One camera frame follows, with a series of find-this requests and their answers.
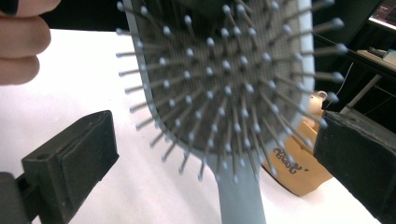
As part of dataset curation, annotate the light blue hairbrush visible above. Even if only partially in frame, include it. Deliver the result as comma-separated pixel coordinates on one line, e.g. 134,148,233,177
115,0,349,224

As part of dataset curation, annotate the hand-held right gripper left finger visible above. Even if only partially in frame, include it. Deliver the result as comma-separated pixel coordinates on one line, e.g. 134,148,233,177
21,110,120,224

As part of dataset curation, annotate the white metal stand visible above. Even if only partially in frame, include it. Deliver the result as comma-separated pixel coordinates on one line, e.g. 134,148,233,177
340,74,383,115

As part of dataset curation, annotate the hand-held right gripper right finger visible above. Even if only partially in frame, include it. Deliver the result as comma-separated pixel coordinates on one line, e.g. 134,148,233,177
312,110,396,224

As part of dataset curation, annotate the wooden cup with bear figure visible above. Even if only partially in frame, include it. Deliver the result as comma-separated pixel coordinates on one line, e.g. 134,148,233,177
262,90,334,198

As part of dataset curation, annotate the monitor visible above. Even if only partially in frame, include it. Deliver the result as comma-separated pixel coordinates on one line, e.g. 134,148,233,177
368,0,396,32

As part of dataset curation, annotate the white board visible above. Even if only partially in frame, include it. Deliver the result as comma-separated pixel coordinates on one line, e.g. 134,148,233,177
0,28,382,224

